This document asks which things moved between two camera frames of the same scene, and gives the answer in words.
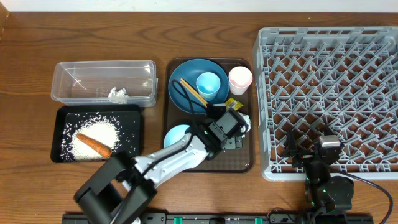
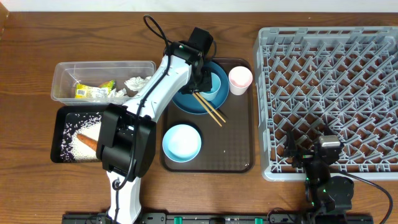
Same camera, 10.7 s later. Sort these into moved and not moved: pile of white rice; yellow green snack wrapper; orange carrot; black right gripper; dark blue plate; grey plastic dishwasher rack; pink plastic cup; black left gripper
Moved: black left gripper; yellow green snack wrapper
Not moved: pile of white rice; pink plastic cup; grey plastic dishwasher rack; orange carrot; dark blue plate; black right gripper
